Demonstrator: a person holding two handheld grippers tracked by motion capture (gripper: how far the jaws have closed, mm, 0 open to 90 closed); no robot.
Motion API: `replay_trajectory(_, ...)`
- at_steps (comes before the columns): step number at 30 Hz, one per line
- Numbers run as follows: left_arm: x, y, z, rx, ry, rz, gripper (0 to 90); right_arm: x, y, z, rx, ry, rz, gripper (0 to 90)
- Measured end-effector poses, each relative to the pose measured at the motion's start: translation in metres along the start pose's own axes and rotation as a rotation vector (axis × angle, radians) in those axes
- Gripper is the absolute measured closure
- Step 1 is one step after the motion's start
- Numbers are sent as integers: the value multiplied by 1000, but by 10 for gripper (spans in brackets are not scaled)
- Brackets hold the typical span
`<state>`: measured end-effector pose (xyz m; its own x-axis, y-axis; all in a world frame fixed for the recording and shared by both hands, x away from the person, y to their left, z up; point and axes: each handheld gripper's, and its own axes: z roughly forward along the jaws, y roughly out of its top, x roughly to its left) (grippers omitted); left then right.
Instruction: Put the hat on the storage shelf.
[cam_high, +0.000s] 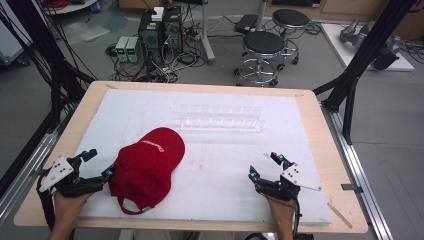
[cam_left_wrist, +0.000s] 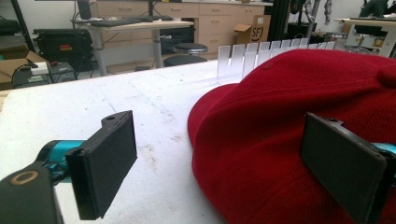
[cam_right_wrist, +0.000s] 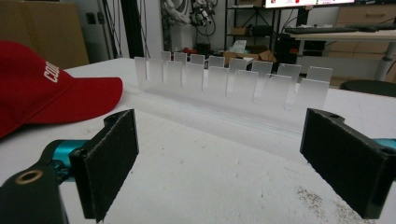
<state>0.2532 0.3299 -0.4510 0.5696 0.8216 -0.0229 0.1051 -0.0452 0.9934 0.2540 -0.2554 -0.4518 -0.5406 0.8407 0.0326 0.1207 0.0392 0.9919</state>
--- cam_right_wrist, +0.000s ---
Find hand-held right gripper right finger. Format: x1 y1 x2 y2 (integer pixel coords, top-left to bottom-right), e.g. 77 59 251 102
300 107 396 220

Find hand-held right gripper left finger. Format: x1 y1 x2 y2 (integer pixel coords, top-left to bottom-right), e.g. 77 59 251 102
68 108 140 224

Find red baseball cap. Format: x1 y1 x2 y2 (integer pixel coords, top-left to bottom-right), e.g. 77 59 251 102
0 40 124 140

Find clear acrylic slotted rack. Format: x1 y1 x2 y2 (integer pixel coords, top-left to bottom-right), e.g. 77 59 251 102
134 50 334 138

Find dark office chair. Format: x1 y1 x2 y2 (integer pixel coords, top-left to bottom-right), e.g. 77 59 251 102
339 79 396 98

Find white desk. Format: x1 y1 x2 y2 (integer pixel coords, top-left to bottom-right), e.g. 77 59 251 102
289 29 396 82

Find wooden drawer cabinet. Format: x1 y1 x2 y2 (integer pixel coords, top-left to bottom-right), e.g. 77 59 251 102
326 4 396 60

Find black keyboard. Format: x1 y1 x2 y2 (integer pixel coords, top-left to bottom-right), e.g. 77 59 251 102
284 25 360 35

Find open cardboard box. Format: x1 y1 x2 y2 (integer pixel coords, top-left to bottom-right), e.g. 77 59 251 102
223 45 278 66

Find brown cardboard box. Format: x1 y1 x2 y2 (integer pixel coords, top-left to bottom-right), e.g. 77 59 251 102
0 0 91 70

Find computer monitor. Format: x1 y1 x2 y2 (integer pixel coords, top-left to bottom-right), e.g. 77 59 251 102
263 0 357 9

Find black metal shelf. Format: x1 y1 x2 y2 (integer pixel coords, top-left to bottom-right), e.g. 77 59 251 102
224 0 281 60

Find black vertical post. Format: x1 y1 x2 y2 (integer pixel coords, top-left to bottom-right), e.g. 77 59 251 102
120 0 146 60

